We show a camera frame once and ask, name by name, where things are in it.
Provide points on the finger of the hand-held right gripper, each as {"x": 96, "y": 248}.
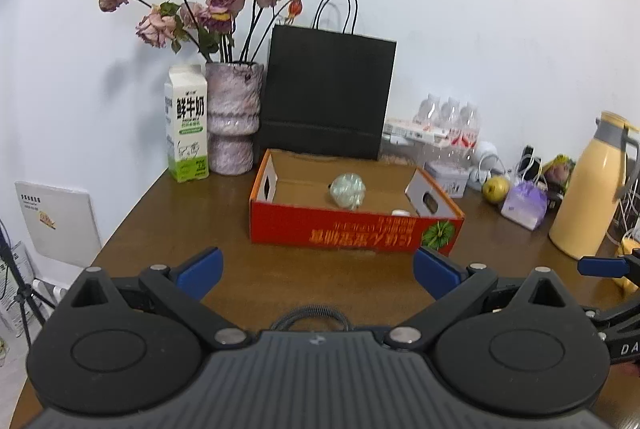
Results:
{"x": 602, "y": 265}

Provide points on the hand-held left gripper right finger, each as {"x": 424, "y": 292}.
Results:
{"x": 436, "y": 272}

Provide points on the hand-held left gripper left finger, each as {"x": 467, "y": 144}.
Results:
{"x": 201, "y": 270}

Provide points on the red cardboard box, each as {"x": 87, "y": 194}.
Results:
{"x": 325, "y": 230}

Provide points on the yellow thermos jug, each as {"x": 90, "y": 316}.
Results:
{"x": 585, "y": 199}

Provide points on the small white cap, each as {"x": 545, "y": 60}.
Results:
{"x": 400, "y": 212}

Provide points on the white tin box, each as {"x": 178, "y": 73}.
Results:
{"x": 449, "y": 181}

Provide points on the small purple gift bag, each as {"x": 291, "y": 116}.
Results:
{"x": 525, "y": 204}

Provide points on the green apple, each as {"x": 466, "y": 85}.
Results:
{"x": 496, "y": 188}

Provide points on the colourful snack packet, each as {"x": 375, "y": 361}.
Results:
{"x": 560, "y": 171}

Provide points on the crumpled clear plastic ball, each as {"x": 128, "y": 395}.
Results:
{"x": 346, "y": 190}

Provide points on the black phone stand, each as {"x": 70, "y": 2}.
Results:
{"x": 531, "y": 164}

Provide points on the white round charger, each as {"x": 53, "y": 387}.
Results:
{"x": 486, "y": 153}

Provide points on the white green milk carton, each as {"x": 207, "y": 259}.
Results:
{"x": 186, "y": 129}

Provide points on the pack of water bottles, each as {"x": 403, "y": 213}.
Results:
{"x": 410, "y": 129}

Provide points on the white board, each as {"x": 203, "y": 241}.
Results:
{"x": 57, "y": 221}

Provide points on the white ribbed object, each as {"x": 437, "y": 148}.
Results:
{"x": 50, "y": 291}

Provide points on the pink marbled vase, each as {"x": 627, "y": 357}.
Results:
{"x": 233, "y": 119}

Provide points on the clear water bottle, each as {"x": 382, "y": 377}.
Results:
{"x": 429, "y": 106}
{"x": 470, "y": 119}
{"x": 450, "y": 111}

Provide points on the black tripod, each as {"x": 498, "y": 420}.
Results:
{"x": 20, "y": 294}

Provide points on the black paper bag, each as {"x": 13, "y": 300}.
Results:
{"x": 325, "y": 84}

